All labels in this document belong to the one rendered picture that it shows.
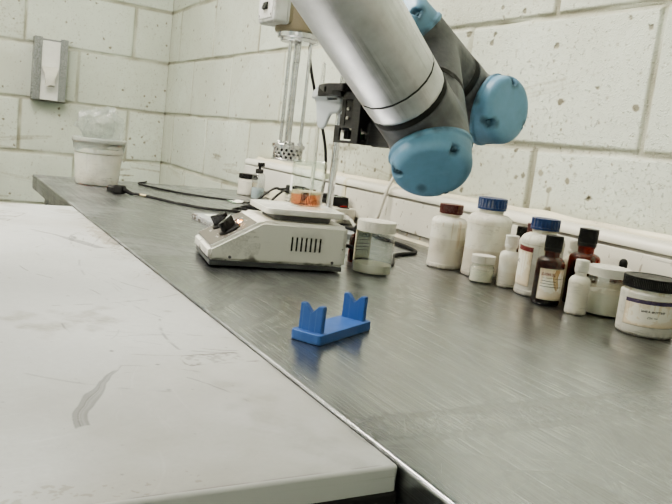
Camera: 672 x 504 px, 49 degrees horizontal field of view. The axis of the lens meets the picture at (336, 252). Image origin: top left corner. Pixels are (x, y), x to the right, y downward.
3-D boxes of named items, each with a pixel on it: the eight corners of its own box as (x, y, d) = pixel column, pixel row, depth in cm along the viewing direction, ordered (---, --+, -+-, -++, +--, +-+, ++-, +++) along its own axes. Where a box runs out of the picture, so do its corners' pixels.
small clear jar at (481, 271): (481, 279, 117) (485, 253, 117) (497, 284, 114) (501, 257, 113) (462, 279, 115) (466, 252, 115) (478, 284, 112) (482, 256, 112)
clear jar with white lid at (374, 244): (397, 274, 113) (404, 223, 111) (378, 278, 108) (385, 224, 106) (363, 267, 116) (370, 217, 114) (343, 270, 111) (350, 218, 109)
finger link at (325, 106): (294, 126, 106) (333, 129, 99) (298, 84, 105) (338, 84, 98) (311, 129, 108) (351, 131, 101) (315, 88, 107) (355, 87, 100)
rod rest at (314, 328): (319, 347, 68) (323, 309, 68) (289, 338, 70) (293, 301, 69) (370, 330, 77) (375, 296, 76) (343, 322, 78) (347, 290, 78)
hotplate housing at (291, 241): (206, 267, 101) (212, 209, 99) (193, 250, 113) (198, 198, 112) (357, 275, 108) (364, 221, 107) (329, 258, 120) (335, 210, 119)
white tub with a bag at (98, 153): (99, 188, 190) (104, 104, 187) (57, 181, 196) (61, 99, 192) (134, 187, 203) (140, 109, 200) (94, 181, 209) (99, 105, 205)
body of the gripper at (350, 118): (327, 141, 99) (385, 146, 89) (334, 76, 97) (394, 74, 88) (371, 146, 103) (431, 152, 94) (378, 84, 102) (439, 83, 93)
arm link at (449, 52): (427, 37, 67) (488, 110, 74) (420, -28, 74) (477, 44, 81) (359, 81, 71) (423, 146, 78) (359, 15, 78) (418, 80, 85)
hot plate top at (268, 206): (266, 213, 102) (267, 207, 102) (248, 203, 114) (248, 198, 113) (346, 220, 106) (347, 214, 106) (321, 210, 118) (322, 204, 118)
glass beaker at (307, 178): (301, 211, 106) (307, 156, 105) (279, 206, 110) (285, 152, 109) (332, 213, 110) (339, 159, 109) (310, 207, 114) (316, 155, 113)
